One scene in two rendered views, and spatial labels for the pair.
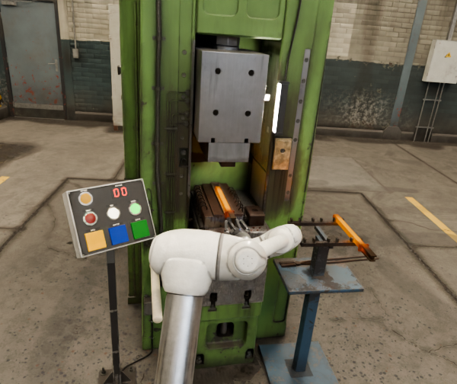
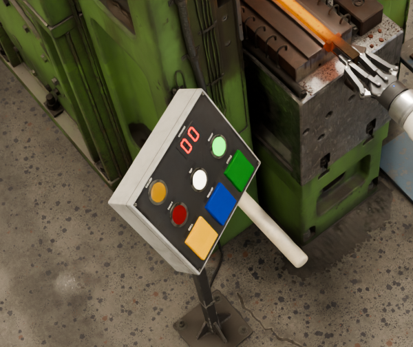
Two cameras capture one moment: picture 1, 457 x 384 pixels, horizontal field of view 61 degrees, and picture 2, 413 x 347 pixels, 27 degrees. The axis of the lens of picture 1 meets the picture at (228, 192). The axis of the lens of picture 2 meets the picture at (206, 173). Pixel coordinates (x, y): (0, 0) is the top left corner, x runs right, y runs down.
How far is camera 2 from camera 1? 1.30 m
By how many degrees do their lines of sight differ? 38
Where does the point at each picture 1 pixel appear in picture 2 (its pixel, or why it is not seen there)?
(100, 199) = (173, 175)
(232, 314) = (351, 160)
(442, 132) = not seen: outside the picture
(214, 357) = (328, 219)
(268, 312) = not seen: hidden behind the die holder
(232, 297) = (350, 142)
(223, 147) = not seen: outside the picture
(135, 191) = (206, 118)
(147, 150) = (164, 18)
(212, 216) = (307, 60)
